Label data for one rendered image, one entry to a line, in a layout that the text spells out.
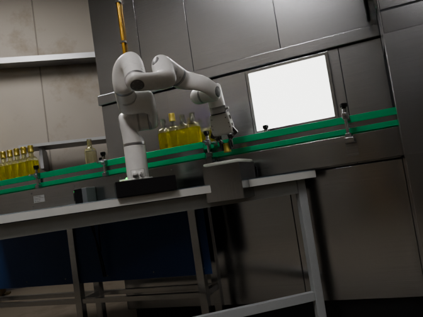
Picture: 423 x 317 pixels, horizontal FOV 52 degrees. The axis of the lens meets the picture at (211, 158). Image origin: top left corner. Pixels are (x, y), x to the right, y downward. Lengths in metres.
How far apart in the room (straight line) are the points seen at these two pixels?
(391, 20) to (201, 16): 1.08
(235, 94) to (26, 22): 3.63
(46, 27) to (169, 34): 3.06
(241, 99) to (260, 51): 0.27
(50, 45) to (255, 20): 3.41
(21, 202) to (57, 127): 2.54
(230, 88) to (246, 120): 0.20
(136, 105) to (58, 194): 0.91
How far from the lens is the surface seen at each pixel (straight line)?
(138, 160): 1.91
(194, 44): 2.54
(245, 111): 2.33
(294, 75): 2.30
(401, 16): 1.95
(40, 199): 2.66
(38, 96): 5.31
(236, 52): 2.44
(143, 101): 1.85
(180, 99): 2.48
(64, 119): 5.22
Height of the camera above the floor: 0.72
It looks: 4 degrees up
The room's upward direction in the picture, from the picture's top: 8 degrees counter-clockwise
